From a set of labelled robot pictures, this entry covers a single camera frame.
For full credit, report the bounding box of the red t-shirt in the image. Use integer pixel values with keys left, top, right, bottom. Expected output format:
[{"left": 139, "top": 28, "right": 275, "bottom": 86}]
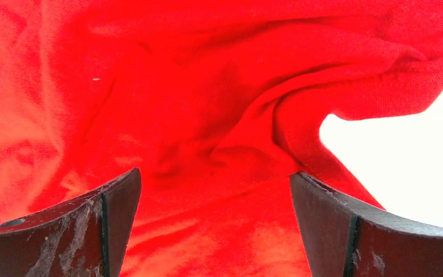
[{"left": 0, "top": 1, "right": 443, "bottom": 276}]

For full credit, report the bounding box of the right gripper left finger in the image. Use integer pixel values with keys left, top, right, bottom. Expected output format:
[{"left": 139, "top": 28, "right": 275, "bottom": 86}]
[{"left": 0, "top": 168, "right": 141, "bottom": 276}]

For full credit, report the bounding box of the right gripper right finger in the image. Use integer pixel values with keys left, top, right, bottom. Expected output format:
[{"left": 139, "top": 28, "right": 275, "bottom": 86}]
[{"left": 290, "top": 173, "right": 443, "bottom": 277}]

